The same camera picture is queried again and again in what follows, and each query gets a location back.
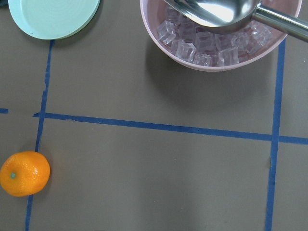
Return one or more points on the metal scoop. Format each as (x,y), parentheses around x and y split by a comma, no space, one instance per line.
(226,16)

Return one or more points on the pink bowl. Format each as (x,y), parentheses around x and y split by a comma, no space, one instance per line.
(152,12)

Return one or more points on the mint green plate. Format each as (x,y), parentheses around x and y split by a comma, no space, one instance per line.
(52,19)

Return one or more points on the clear ice cubes pile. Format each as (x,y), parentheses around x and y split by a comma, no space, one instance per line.
(192,43)

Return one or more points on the orange fruit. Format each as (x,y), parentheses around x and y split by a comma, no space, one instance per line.
(24,173)

